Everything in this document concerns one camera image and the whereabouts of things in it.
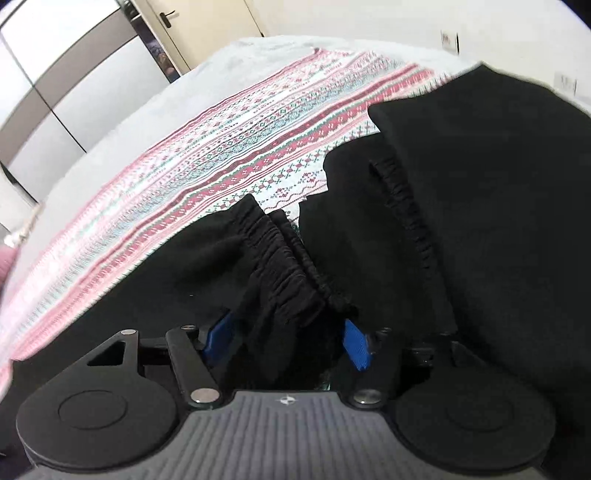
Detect black sweatpants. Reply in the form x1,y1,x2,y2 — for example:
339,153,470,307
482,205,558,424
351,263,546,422
1,66,590,479

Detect red green patterned knit blanket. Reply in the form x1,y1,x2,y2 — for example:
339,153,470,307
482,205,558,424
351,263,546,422
1,48,454,387

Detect white grey wardrobe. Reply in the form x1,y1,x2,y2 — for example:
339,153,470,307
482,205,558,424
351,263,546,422
1,0,179,201

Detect cream door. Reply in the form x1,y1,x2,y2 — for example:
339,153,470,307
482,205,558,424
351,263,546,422
132,0,263,74

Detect white wall switch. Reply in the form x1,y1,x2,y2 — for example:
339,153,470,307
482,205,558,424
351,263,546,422
441,30,460,55

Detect white wall socket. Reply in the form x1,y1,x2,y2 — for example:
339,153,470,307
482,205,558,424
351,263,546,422
553,72,578,97

